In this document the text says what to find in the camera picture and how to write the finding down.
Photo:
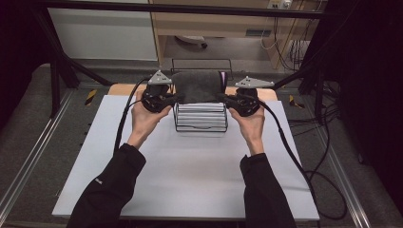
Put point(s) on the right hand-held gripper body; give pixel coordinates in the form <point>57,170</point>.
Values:
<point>247,101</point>

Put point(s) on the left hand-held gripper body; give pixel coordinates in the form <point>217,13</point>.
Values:
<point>155,98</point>

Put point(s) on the dark grey cloth pouch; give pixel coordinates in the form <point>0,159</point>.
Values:
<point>198,85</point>

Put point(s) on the person's left hand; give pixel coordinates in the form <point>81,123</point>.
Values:
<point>144,123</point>

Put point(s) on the person's right hand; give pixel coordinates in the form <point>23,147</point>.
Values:
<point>252,129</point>

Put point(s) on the wooden table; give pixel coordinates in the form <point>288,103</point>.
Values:
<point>122,89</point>

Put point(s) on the light wooden desk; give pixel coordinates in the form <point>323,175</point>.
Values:
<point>215,23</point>

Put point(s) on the white board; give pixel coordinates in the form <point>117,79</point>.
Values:
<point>190,177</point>

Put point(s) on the white cabinet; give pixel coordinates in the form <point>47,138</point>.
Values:
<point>101,34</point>

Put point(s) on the white power strip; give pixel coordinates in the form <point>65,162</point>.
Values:
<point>280,3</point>

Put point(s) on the black curtain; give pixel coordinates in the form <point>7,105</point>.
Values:
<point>374,79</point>
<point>19,47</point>

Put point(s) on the black metal frame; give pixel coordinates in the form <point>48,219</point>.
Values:
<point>190,9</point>

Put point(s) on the aluminium floor rail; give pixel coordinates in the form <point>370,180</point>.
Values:
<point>34,148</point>
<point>347,186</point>

